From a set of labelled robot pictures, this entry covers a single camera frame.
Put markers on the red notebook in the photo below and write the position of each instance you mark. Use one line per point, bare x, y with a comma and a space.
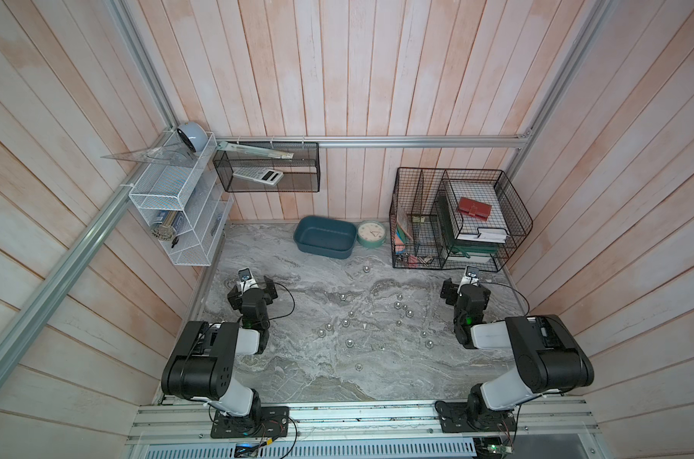
474, 209

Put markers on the stack of books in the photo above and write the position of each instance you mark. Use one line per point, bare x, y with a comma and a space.
466, 238

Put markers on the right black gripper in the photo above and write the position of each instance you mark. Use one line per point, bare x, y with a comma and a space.
449, 289

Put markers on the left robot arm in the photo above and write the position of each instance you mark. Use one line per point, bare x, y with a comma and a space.
201, 367

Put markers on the blue round speaker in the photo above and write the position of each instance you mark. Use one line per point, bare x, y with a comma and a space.
193, 136

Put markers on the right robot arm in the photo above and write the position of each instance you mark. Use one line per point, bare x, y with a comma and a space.
547, 359

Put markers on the black wire wall basket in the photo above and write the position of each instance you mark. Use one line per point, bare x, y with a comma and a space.
299, 161

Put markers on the white wire wall shelf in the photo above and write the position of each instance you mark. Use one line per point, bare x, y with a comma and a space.
185, 209

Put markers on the teal plastic storage box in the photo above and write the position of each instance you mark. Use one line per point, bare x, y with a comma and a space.
324, 236

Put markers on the black wire desk organizer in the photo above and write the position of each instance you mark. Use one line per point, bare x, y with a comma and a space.
416, 239

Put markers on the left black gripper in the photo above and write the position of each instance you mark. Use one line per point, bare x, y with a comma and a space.
269, 292

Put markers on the green round clock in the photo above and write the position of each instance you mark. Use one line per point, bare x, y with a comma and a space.
371, 234

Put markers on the white calculator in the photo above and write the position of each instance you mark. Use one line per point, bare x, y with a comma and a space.
262, 176

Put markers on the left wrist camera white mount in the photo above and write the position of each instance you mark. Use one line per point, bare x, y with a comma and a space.
245, 280

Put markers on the clear triangle ruler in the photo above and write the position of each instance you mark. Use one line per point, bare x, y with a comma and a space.
167, 155

